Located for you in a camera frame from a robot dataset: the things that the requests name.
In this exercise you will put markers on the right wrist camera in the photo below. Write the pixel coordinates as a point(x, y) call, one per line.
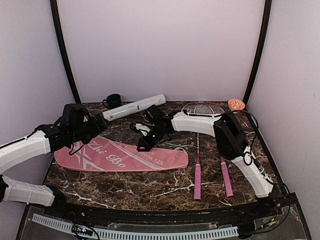
point(139, 127)

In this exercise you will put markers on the pink racket bag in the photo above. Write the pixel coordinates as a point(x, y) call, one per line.
point(105, 155)

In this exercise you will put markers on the dark green mug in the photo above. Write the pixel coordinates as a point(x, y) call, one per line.
point(112, 101)

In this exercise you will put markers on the left black frame post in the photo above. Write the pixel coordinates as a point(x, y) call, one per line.
point(63, 50)

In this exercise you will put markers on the grey slotted cable duct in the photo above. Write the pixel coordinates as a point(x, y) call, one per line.
point(102, 233)

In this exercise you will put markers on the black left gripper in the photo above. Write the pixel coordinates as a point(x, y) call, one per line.
point(97, 129)

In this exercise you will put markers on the black frame post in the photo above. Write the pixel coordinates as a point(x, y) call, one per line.
point(259, 50)
point(63, 50)

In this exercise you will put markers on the right black frame post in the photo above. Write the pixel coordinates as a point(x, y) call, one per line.
point(259, 50)

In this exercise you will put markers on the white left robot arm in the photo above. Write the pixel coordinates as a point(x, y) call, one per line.
point(75, 125)

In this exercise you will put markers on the red racket pink grip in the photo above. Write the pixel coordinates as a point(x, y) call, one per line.
point(226, 178)
point(197, 175)

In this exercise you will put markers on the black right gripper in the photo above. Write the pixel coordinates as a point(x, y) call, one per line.
point(146, 147)

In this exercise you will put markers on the orange patterned tube lid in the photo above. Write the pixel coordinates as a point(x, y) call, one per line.
point(235, 104)

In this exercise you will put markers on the white shuttlecock tube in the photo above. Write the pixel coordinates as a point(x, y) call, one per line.
point(133, 107)

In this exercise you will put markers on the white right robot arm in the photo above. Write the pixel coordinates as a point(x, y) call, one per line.
point(231, 141)

